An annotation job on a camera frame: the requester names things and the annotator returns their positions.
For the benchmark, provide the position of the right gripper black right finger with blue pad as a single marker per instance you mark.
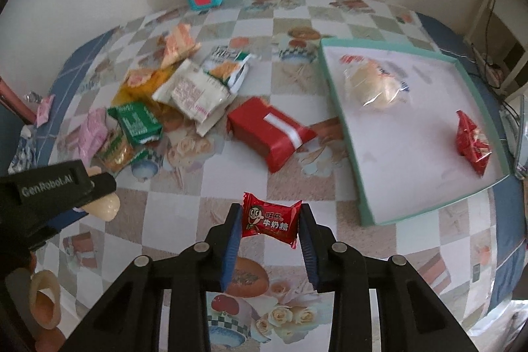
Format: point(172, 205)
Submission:
point(412, 316)

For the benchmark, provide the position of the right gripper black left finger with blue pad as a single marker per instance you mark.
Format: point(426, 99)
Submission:
point(128, 315)

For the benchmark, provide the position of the small red milk candy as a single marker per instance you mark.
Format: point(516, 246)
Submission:
point(277, 221)

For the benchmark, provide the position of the large red snack bag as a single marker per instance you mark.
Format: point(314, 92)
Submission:
point(472, 143)

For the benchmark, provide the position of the orange white snack packet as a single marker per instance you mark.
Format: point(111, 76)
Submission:
point(179, 45)

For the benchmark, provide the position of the white green cracker packet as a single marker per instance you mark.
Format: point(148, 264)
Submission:
point(229, 66)

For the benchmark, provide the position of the cream bread roll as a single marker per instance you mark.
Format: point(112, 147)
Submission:
point(369, 83)

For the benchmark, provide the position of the small pink candy wrapper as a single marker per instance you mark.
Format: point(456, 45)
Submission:
point(44, 110)

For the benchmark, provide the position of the pink wrapped snack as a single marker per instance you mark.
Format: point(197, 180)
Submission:
point(91, 135)

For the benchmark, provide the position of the clear green biscuit packet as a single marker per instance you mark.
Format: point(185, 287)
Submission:
point(116, 152)

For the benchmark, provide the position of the green snack packet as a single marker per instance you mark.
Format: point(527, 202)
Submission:
point(137, 122)

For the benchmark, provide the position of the yellow orange snack bag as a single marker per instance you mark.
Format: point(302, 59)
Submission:
point(139, 85)

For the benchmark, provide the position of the checkered patterned tablecloth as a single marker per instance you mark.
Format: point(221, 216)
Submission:
point(471, 252)

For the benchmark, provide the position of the teal cardboard box tray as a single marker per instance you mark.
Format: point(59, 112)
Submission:
point(404, 157)

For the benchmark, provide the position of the white printed snack packet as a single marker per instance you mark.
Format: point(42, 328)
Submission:
point(198, 96)

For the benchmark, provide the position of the red wrapped tissue pack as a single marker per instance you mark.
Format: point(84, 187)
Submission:
point(269, 132)

